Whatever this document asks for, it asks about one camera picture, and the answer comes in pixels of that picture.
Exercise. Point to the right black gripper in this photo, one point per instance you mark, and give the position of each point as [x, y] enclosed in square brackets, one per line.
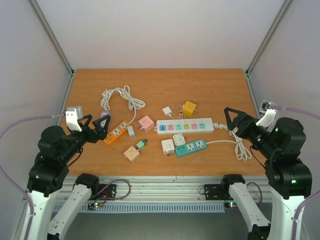
[244, 124]

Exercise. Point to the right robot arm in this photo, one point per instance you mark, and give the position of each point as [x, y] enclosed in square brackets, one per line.
[289, 178]

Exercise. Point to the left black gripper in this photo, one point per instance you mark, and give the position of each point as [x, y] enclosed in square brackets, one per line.
[102, 132]

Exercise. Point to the pink cube socket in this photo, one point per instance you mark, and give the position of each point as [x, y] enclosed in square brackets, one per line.
[146, 124]

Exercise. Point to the white cube socket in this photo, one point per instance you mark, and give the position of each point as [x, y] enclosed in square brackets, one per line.
[168, 147]

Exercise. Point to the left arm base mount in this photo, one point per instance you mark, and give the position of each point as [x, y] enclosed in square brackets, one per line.
[104, 192]

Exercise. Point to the small white charger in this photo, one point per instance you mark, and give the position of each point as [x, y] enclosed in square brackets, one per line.
[167, 111]

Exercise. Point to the slotted cable duct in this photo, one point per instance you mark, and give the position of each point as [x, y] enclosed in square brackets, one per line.
[169, 207]

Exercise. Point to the yellow cube socket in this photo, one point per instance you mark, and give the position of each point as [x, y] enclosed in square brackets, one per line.
[188, 109]

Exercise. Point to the green plug adapter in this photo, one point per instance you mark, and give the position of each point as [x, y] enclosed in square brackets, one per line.
[141, 144]

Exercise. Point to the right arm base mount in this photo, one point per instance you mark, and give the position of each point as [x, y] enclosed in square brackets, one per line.
[213, 192]

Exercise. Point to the long white power strip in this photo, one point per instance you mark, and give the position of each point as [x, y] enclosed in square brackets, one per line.
[184, 126]

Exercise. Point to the white round-corner adapter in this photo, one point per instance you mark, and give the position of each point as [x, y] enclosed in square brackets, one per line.
[179, 139]

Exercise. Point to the white usb charger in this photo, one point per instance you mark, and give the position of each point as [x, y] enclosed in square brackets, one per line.
[131, 132]

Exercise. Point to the teal power strip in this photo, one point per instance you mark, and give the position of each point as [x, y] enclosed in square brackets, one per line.
[190, 148]

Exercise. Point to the beige cube socket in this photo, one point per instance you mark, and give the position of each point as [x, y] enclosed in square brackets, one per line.
[132, 154]

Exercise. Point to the purple power strip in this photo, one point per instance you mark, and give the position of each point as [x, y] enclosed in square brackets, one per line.
[105, 114]

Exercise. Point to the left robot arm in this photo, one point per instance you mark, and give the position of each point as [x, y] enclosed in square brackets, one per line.
[51, 166]

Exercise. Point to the orange power strip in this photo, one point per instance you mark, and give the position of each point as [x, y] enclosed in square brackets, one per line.
[116, 133]

